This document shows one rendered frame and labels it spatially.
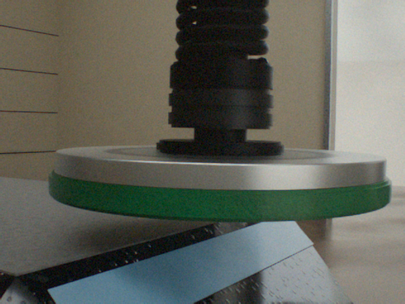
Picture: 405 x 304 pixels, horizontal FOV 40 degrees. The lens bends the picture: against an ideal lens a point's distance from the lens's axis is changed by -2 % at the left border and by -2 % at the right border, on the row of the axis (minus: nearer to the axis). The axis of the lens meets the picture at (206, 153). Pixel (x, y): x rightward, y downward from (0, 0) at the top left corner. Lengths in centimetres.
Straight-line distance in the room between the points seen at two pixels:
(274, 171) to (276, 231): 24
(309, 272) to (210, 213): 24
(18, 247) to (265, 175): 16
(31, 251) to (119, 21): 658
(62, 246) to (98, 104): 666
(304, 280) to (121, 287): 20
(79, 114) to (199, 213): 697
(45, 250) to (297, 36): 533
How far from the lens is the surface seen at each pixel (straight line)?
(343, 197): 29
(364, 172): 31
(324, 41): 550
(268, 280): 44
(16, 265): 31
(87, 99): 714
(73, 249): 34
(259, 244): 46
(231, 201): 26
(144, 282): 34
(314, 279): 49
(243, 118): 34
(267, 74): 35
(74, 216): 46
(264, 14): 36
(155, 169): 27
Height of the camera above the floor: 88
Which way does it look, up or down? 3 degrees down
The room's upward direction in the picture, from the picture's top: 1 degrees clockwise
